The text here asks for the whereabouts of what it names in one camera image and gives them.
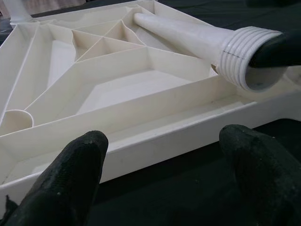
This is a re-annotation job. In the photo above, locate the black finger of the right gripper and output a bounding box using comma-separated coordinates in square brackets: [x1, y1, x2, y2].
[248, 32, 301, 69]

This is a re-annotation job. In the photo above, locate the white plastic table leg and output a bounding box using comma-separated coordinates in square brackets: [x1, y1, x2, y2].
[133, 13, 289, 93]
[7, 0, 32, 25]

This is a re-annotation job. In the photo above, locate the black tablecloth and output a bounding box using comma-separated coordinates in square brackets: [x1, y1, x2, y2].
[0, 0, 301, 226]

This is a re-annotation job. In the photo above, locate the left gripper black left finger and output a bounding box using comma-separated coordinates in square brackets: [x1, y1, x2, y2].
[0, 130, 109, 226]

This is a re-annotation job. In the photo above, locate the white plastic table top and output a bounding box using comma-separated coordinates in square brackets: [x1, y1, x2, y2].
[0, 0, 301, 207]

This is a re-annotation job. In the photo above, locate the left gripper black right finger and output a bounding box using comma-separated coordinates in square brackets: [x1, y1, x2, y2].
[218, 124, 301, 226]

